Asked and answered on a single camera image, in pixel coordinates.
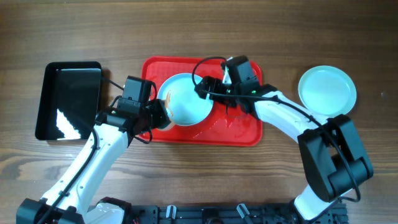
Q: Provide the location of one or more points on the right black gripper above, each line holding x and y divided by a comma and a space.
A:
206, 88

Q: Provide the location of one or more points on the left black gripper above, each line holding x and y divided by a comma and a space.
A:
160, 115

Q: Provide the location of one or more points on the green yellow sponge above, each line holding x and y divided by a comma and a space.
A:
169, 124

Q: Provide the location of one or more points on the light blue plate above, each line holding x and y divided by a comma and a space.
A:
188, 108
327, 90

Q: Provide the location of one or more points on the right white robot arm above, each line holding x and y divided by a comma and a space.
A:
332, 153

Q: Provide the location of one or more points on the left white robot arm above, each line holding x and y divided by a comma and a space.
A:
68, 201

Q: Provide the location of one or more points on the red plastic tray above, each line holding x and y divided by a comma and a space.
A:
223, 126

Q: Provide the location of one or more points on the black water basin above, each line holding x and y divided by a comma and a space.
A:
69, 100

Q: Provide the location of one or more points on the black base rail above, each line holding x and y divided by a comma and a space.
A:
265, 214

